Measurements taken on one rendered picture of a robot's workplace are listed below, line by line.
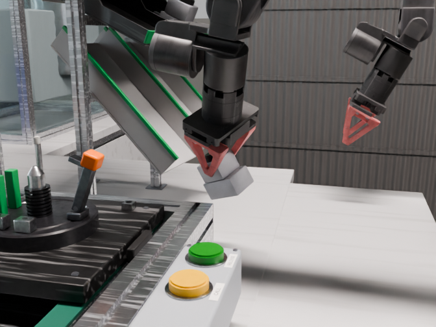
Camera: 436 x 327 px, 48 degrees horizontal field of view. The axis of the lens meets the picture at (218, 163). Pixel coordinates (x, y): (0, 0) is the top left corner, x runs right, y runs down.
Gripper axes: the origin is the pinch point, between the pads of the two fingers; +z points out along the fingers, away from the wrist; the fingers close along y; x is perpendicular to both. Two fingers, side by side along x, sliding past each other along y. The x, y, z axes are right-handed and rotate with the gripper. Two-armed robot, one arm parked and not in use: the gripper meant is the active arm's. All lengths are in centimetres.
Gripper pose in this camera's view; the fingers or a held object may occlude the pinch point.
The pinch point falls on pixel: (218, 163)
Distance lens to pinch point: 76.2
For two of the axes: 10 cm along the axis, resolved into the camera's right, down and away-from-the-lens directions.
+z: -0.6, 7.6, 6.4
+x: 7.9, 4.3, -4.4
